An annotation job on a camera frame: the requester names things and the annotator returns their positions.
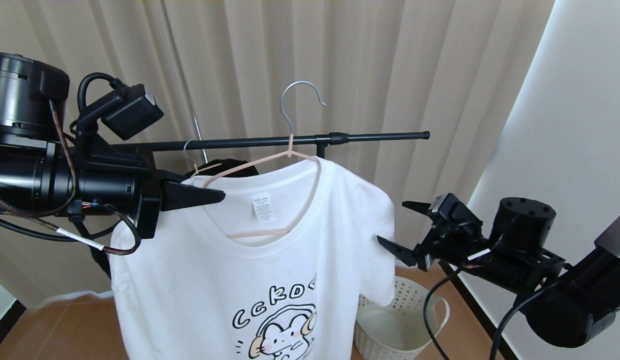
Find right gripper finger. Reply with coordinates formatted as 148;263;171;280
376;236;418;267
401;200;441;217

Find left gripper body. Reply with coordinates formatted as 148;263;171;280
75;145;163;240

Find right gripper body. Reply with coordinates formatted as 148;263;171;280
412;220;491;273

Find pink clothes hanger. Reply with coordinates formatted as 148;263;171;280
202;81;327;239
184;141;223;177

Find black shorts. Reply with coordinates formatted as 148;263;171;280
182;159;261;183

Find white printed garment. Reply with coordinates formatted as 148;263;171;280
109;157;397;360

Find white laundry basket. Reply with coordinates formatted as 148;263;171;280
353;276;451;360

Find black clothes rack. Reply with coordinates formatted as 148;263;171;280
72;131;431;281

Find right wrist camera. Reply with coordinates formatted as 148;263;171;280
430;193;483;236

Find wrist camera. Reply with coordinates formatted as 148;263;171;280
430;193;483;236
70;72;165;151

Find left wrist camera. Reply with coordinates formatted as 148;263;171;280
70;72;165;151

